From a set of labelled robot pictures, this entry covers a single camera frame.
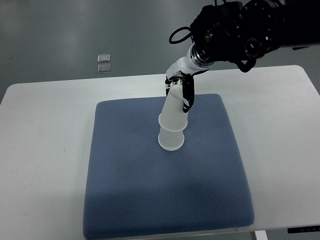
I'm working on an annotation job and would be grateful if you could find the white paper cup carried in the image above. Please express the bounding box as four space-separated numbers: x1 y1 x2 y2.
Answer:
158 85 188 132

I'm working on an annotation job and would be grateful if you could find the white table leg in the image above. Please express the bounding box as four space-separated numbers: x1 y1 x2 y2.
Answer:
254 230 268 240

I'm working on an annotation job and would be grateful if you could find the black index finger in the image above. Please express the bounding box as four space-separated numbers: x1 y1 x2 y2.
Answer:
164 78 172 96

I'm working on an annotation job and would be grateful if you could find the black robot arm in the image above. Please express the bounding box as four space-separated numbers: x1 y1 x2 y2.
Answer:
165 0 320 113

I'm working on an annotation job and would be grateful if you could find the metal floor plate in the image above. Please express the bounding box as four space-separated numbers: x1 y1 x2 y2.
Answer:
97 53 111 63
97 63 111 74

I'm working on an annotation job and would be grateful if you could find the white paper cup on mat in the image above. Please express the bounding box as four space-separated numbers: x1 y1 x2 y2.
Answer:
158 126 185 151

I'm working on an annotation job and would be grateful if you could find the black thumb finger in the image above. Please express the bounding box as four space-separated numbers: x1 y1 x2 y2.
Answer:
181 74 195 113

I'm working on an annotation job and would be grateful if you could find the black table control panel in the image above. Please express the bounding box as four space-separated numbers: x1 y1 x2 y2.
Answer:
287 225 320 234

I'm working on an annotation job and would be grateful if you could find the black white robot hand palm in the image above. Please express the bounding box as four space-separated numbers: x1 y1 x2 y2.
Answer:
165 56 200 82

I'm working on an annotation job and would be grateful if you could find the upper metal floor plate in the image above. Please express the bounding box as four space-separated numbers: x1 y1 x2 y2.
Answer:
97 53 111 63

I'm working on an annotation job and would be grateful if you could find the lower metal floor plate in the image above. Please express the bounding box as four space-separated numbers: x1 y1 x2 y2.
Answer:
97 63 111 74

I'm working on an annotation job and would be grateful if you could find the blue textured cushion mat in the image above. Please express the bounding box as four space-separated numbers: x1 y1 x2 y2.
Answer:
83 93 255 240

